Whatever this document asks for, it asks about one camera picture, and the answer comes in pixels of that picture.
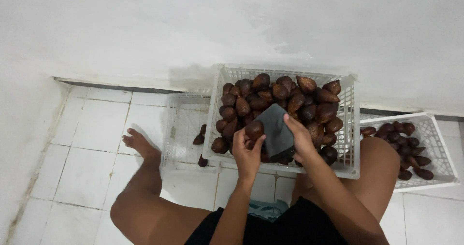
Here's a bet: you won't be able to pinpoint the heap of brown snake fruits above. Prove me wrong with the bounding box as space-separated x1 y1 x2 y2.
211 73 344 167

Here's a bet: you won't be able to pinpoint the small white plastic crate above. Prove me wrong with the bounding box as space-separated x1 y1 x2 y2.
160 93 222 174

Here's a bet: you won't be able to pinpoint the dark grey cleaning cloth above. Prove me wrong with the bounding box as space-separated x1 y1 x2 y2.
254 104 296 162

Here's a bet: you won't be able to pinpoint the person's right leg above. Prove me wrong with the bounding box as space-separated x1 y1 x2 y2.
290 136 401 224

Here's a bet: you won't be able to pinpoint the black shorts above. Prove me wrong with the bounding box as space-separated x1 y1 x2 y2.
184 196 349 245

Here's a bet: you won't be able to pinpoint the single brown snake fruit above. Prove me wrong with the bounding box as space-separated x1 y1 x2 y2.
245 120 265 141

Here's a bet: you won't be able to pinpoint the light blue plastic stool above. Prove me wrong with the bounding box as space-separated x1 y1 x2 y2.
248 199 290 222

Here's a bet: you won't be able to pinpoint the person's right hand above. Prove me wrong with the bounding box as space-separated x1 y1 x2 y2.
283 113 319 166

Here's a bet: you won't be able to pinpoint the large white plastic crate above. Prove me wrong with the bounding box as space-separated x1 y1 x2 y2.
202 63 360 180

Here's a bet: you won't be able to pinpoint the person's left leg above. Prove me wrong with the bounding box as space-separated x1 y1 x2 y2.
110 128 222 245

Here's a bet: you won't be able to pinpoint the person's leg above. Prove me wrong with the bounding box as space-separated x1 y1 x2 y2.
110 128 222 245
290 136 401 224

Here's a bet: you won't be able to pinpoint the pile of dark snake fruits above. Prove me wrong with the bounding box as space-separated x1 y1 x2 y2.
360 121 434 181

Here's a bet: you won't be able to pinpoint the person's left hand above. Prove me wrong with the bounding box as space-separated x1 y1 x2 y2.
232 127 267 180

